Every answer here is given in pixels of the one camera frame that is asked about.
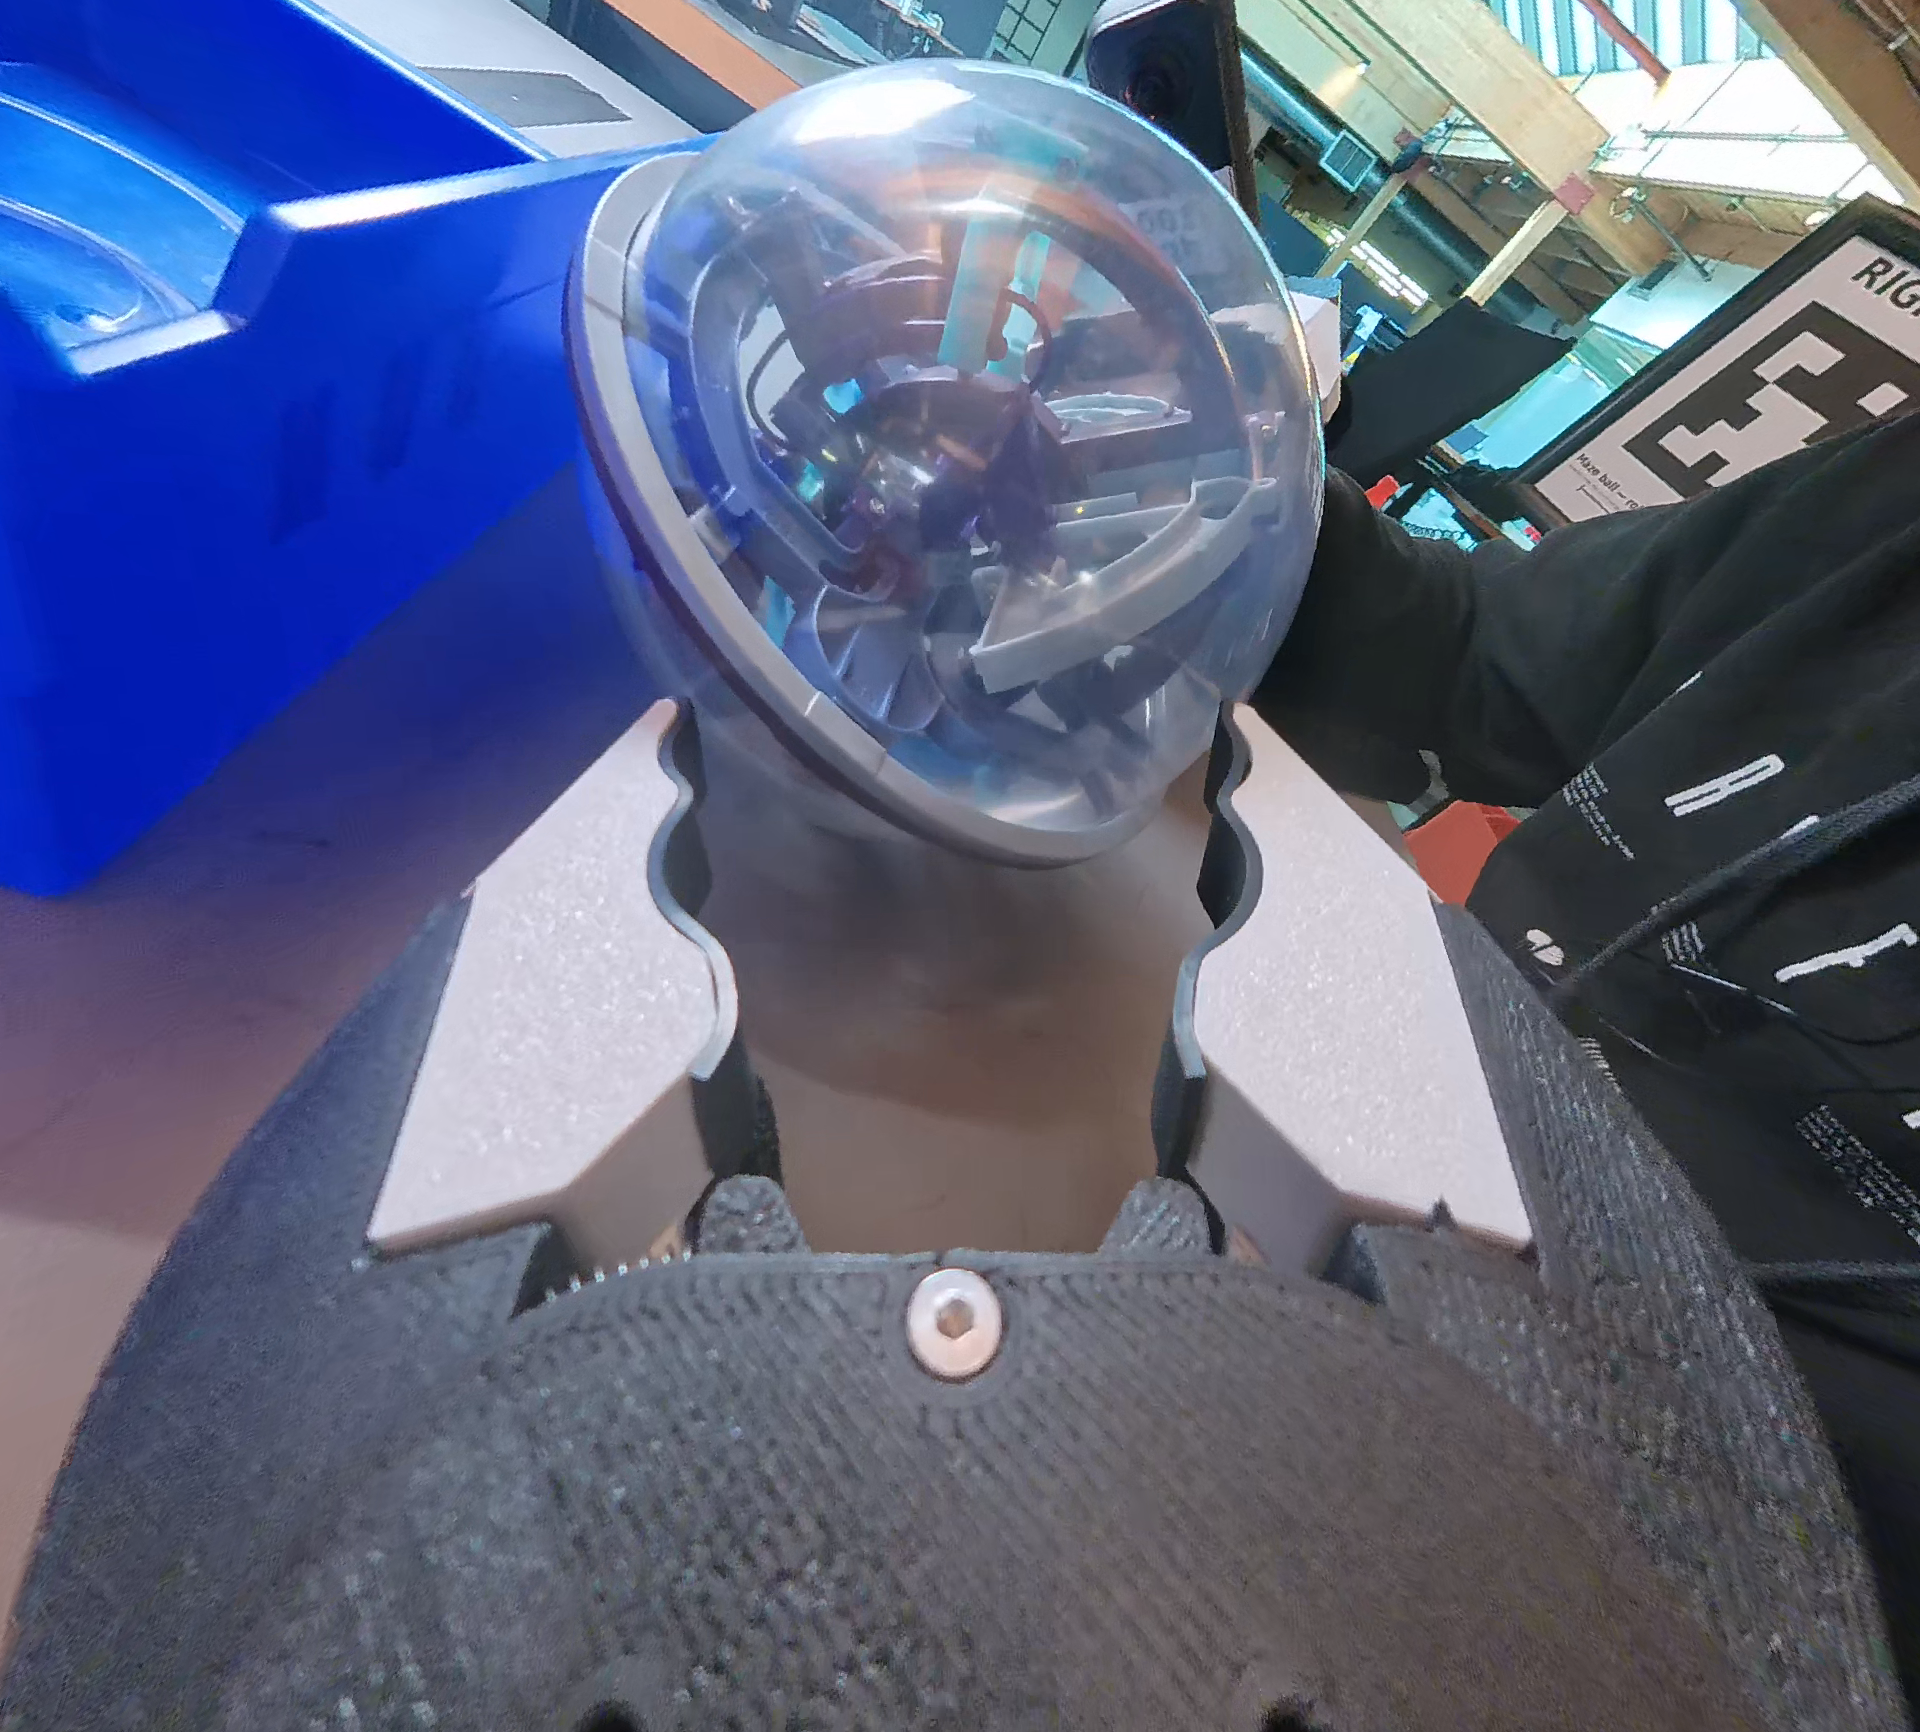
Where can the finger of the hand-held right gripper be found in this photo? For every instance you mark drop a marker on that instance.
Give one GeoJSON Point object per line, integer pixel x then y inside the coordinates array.
{"type": "Point", "coordinates": [1322, 340]}

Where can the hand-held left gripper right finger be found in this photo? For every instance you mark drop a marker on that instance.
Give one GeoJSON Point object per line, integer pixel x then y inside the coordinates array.
{"type": "Point", "coordinates": [1351, 1043]}

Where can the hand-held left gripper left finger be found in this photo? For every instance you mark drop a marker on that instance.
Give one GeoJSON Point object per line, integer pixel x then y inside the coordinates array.
{"type": "Point", "coordinates": [555, 1043]}

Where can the clear plastic maze ball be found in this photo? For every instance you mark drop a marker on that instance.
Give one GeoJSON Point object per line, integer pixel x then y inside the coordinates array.
{"type": "Point", "coordinates": [945, 456]}

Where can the clear plastic ball stand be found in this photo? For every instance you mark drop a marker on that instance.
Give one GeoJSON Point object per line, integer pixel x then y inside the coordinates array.
{"type": "Point", "coordinates": [91, 263]}

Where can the black fabric chair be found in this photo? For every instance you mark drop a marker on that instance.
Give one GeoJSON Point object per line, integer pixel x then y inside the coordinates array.
{"type": "Point", "coordinates": [1440, 390]}

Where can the black printed hoodie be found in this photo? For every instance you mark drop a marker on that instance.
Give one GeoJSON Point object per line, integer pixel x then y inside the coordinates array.
{"type": "Point", "coordinates": [1725, 1012]}

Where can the black framed marker sign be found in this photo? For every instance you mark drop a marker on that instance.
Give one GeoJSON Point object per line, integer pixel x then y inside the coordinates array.
{"type": "Point", "coordinates": [1771, 396]}

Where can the blue plastic bin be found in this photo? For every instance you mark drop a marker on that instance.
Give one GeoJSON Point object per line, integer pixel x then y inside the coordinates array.
{"type": "Point", "coordinates": [224, 412]}

